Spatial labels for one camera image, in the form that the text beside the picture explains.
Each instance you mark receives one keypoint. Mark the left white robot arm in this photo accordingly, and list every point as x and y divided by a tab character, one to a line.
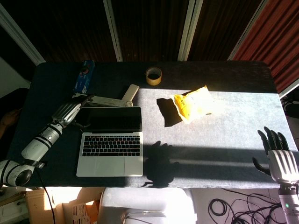
30	149

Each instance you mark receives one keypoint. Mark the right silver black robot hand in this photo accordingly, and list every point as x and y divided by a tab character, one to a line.
281	162

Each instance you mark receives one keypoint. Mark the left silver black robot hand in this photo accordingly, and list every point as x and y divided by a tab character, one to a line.
66	111

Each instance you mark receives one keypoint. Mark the brown tape roll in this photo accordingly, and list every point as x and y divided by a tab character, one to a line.
153	76

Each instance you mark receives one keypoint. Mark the yellow snack bag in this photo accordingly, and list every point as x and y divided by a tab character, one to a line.
196	104

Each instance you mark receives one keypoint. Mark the long white carton box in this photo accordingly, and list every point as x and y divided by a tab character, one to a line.
109	101

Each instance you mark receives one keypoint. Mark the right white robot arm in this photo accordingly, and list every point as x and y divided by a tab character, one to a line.
289	205

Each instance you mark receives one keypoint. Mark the small white box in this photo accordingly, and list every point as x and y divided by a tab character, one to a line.
130	92

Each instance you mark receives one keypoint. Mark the blue cookie box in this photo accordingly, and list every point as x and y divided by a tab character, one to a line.
84	78

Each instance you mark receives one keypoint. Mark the dark table mat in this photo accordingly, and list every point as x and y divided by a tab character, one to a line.
210	130

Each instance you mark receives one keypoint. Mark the cardboard box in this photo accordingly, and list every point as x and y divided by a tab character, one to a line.
42	206

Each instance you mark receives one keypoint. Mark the silver laptop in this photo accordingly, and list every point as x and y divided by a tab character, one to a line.
110	142

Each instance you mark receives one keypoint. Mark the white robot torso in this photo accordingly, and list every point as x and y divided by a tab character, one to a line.
144	205

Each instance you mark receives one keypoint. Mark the red curtain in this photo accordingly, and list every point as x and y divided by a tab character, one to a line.
273	39

